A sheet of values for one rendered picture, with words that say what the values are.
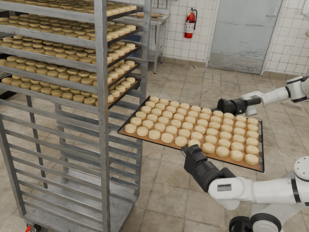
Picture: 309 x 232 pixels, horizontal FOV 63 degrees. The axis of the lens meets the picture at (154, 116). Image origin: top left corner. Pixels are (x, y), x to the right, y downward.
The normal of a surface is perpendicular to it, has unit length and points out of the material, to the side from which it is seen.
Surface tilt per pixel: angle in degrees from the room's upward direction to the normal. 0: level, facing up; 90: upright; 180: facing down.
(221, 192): 41
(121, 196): 0
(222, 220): 0
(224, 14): 90
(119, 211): 0
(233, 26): 90
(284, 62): 90
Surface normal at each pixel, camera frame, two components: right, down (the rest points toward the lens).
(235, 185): -0.54, -0.54
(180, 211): 0.07, -0.86
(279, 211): -0.33, 0.45
